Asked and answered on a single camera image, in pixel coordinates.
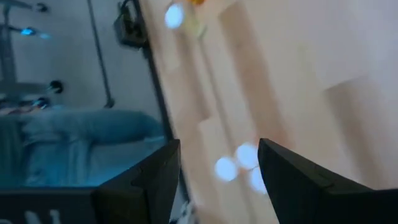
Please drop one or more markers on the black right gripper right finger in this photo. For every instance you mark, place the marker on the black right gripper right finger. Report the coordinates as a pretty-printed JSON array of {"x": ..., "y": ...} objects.
[{"x": 304, "y": 193}]

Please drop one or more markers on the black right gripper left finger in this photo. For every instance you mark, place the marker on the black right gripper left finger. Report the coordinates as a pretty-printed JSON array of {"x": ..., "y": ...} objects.
[{"x": 149, "y": 193}]

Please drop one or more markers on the small pink pill bottle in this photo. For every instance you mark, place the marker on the small pink pill bottle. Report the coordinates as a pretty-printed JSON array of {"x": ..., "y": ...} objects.
[
  {"x": 257, "y": 180},
  {"x": 247, "y": 155}
]

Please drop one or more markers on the large white cap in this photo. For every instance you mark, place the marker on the large white cap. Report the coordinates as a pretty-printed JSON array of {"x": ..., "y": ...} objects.
[{"x": 196, "y": 2}]

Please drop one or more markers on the blue cloth bundle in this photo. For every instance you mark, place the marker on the blue cloth bundle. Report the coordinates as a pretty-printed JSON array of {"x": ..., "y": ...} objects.
[{"x": 93, "y": 127}]

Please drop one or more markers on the grey metal pole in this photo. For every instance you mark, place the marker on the grey metal pole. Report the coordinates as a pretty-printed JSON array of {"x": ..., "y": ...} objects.
[{"x": 99, "y": 53}]

